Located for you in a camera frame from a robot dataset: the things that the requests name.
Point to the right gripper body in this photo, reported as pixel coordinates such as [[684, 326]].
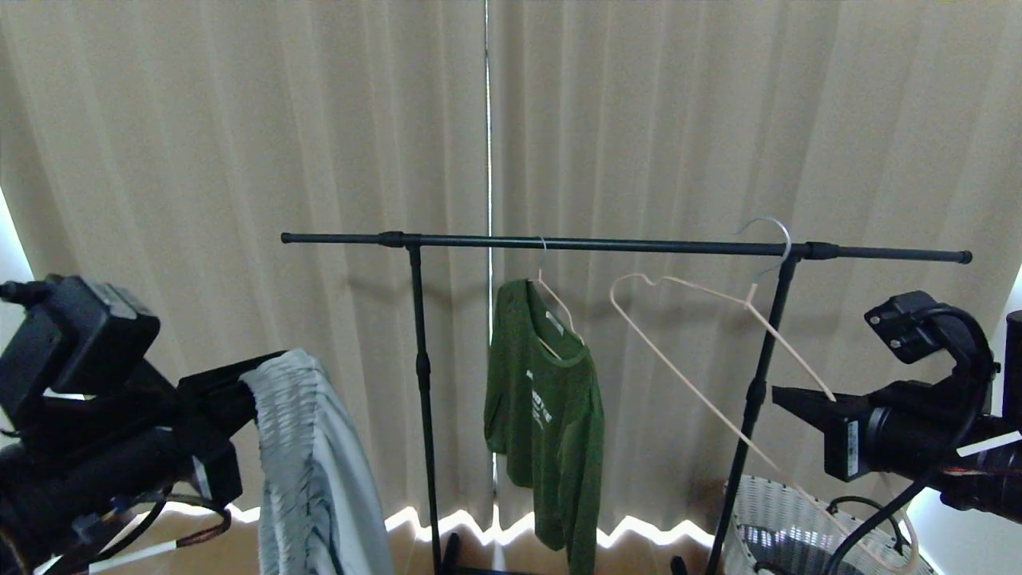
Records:
[[918, 431]]

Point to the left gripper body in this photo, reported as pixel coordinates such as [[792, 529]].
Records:
[[104, 487]]

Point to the pink clothes hanger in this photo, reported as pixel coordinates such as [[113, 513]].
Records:
[[750, 297], [561, 310]]

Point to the pale grey shorts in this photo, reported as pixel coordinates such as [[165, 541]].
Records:
[[319, 479]]

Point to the green long-sleeved shirt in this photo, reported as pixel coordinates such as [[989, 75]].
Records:
[[551, 447]]

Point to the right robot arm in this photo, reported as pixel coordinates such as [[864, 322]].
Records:
[[998, 487]]

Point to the white laundry basket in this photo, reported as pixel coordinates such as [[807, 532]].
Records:
[[766, 511]]

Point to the black clothes rack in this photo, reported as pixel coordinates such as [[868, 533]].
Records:
[[639, 244]]

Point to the beige curtain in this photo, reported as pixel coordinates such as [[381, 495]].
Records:
[[239, 160]]

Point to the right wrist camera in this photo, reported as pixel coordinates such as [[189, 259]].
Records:
[[902, 327]]

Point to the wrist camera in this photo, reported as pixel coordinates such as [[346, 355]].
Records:
[[902, 327], [88, 343]]

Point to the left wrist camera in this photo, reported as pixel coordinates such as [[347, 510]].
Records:
[[88, 343]]

